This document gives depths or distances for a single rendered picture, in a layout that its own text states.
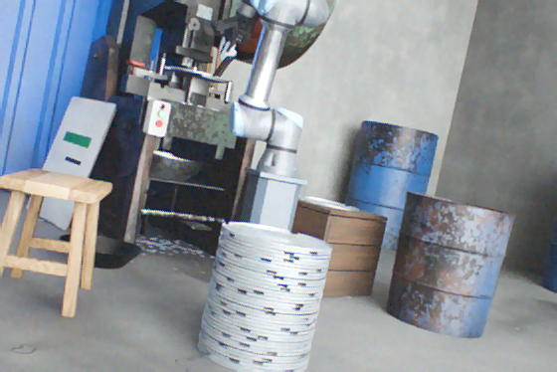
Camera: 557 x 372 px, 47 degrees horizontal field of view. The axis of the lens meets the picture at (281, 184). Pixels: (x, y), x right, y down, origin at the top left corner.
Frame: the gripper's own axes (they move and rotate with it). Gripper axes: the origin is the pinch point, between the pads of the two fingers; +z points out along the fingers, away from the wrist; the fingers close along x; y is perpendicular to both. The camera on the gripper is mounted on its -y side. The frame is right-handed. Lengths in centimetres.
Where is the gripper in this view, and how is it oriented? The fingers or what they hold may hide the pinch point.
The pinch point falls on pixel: (220, 56)
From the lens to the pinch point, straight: 272.7
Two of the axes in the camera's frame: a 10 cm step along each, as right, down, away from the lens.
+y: 7.5, 1.1, 6.5
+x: -4.9, -5.7, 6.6
